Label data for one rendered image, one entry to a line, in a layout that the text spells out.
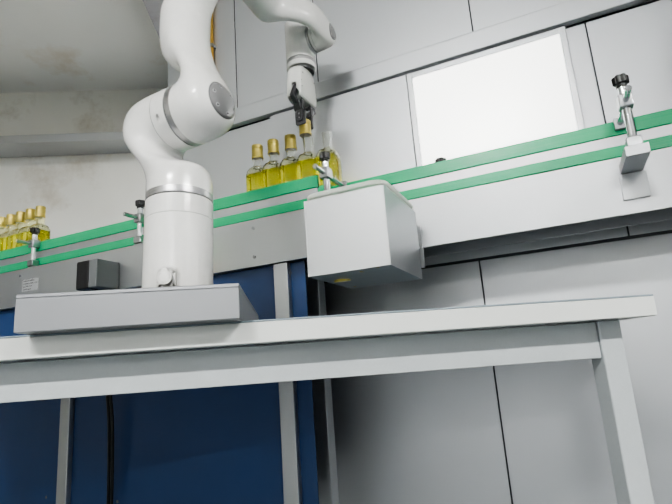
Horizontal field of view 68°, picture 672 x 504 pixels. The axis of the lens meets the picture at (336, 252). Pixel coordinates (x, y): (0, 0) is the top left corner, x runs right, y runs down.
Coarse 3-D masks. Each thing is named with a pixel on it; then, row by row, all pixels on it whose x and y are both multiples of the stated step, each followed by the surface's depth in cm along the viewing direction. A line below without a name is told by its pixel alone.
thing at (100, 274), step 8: (80, 264) 139; (88, 264) 138; (96, 264) 137; (104, 264) 139; (112, 264) 141; (80, 272) 139; (88, 272) 138; (96, 272) 136; (104, 272) 138; (112, 272) 141; (80, 280) 138; (88, 280) 137; (96, 280) 136; (104, 280) 138; (112, 280) 141; (80, 288) 138; (88, 288) 137; (96, 288) 138; (104, 288) 139; (112, 288) 140
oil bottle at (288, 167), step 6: (288, 156) 143; (294, 156) 143; (282, 162) 142; (288, 162) 141; (294, 162) 140; (282, 168) 141; (288, 168) 140; (294, 168) 140; (282, 174) 141; (288, 174) 140; (294, 174) 139; (282, 180) 141; (288, 180) 140
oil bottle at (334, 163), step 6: (324, 150) 137; (330, 150) 136; (336, 150) 139; (318, 156) 137; (330, 156) 136; (336, 156) 137; (318, 162) 137; (330, 162) 135; (336, 162) 136; (330, 168) 135; (336, 168) 136; (318, 174) 136; (336, 174) 135; (330, 180) 134
